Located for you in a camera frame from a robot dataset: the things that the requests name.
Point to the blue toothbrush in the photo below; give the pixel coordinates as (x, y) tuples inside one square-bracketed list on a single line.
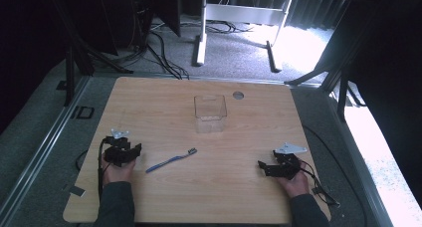
[(169, 160)]

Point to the person's right hand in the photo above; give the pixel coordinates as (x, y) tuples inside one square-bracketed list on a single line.
[(296, 184)]

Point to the person's left hand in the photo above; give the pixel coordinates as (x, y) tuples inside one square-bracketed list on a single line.
[(116, 173)]

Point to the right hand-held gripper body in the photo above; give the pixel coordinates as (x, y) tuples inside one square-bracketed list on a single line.
[(288, 160)]

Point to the grey tape piece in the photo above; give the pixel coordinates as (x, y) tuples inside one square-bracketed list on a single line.
[(77, 191)]

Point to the white desk frame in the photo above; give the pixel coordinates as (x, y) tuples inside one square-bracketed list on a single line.
[(242, 14)]

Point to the clear plastic container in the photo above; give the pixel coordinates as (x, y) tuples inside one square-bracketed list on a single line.
[(210, 114)]

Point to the aluminium rail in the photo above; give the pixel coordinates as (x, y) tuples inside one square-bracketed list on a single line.
[(40, 147)]

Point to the black metal stand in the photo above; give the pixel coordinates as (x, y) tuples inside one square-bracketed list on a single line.
[(335, 72), (74, 51)]

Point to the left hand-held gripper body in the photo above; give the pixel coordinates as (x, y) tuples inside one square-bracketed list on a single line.
[(116, 146)]

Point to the grey round table grommet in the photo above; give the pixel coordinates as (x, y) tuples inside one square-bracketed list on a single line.
[(238, 95)]

